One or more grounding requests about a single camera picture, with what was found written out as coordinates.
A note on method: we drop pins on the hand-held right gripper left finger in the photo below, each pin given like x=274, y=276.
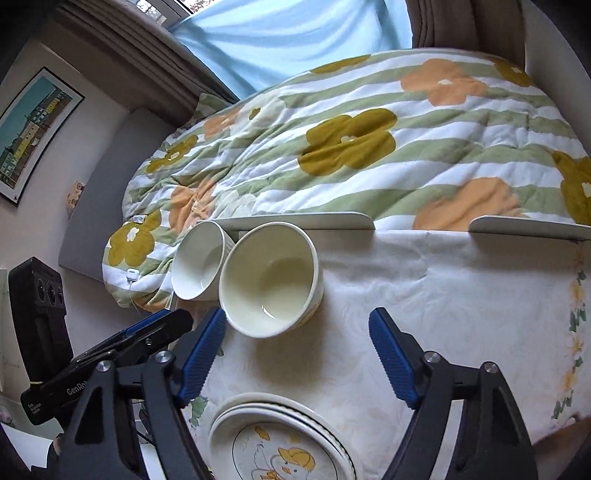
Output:
x=203, y=355

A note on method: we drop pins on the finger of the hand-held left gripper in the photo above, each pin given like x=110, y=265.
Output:
x=147, y=323
x=173, y=325

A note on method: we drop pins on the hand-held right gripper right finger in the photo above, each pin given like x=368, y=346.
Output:
x=392, y=360

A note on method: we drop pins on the cream yellow plate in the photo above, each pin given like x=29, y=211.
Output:
x=240, y=398

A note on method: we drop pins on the white ribbed bowl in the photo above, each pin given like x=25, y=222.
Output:
x=198, y=267

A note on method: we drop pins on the cream round bowl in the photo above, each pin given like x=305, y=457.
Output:
x=268, y=281

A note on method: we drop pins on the duck print plate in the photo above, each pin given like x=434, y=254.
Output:
x=277, y=452

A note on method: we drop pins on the white floral tablecloth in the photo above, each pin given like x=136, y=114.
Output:
x=438, y=286

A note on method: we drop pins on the grey headboard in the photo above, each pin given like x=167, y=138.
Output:
x=106, y=198

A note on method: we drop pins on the floral striped quilt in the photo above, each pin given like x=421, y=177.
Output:
x=369, y=184

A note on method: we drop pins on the framed picture of houses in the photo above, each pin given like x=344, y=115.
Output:
x=32, y=134

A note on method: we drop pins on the green striped pillow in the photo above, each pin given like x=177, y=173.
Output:
x=210, y=106

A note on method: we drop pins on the brown curtain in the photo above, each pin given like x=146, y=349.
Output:
x=461, y=23
x=138, y=55

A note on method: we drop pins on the light blue cloth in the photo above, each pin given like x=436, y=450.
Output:
x=286, y=46

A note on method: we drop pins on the window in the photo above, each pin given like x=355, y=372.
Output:
x=184, y=5

